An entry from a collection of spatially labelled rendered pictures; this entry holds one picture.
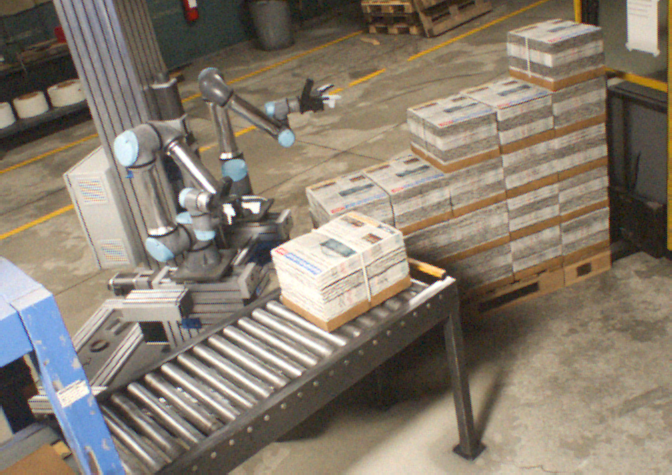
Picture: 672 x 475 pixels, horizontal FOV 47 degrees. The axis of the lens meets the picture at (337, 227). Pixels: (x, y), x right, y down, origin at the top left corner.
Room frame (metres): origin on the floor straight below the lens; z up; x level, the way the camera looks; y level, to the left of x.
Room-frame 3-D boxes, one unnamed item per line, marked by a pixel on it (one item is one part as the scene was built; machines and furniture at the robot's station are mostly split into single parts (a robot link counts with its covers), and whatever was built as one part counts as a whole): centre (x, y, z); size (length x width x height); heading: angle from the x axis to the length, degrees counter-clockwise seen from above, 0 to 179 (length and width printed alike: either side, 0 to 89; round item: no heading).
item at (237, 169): (3.34, 0.41, 0.98); 0.13 x 0.12 x 0.14; 7
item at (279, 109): (3.50, 0.16, 1.21); 0.11 x 0.08 x 0.09; 97
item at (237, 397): (2.07, 0.48, 0.78); 0.47 x 0.05 x 0.05; 36
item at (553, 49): (3.60, -1.19, 0.65); 0.39 x 0.30 x 1.29; 16
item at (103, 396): (2.39, 0.47, 0.74); 1.34 x 0.05 x 0.12; 126
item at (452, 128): (3.44, -0.62, 0.95); 0.38 x 0.29 x 0.23; 15
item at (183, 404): (2.00, 0.59, 0.78); 0.47 x 0.05 x 0.05; 36
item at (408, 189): (3.40, -0.49, 0.42); 1.17 x 0.39 x 0.83; 106
